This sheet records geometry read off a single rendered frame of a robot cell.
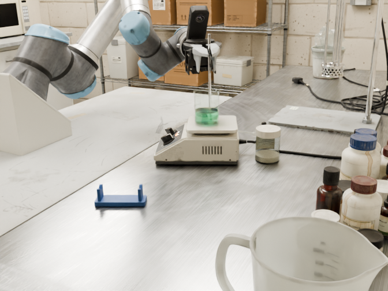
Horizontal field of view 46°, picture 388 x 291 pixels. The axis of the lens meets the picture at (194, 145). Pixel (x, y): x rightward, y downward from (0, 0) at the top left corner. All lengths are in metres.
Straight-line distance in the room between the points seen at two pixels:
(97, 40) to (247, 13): 1.88
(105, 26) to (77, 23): 2.98
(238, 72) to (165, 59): 2.08
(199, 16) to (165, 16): 2.33
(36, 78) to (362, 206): 0.92
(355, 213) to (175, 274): 0.30
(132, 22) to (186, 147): 0.36
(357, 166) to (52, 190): 0.62
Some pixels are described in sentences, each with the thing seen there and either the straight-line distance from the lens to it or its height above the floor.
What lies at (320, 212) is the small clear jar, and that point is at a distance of 0.79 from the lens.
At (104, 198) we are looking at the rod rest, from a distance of 0.94.
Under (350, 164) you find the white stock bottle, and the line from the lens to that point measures 0.91.
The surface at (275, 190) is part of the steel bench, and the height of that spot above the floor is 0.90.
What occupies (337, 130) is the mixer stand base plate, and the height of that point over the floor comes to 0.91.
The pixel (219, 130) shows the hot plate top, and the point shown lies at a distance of 1.06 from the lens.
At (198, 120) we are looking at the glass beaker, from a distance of 1.08.
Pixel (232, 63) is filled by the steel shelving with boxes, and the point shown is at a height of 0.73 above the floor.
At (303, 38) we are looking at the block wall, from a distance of 3.52.
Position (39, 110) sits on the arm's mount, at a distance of 1.27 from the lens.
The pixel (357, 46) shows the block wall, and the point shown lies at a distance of 3.45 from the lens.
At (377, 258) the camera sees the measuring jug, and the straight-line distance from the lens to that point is 0.52.
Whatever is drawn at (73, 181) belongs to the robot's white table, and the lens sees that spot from 1.06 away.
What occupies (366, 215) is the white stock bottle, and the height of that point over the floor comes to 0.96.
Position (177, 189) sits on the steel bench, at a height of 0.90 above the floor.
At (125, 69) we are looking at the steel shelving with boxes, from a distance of 3.72.
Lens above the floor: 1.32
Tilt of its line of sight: 20 degrees down
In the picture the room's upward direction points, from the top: 1 degrees counter-clockwise
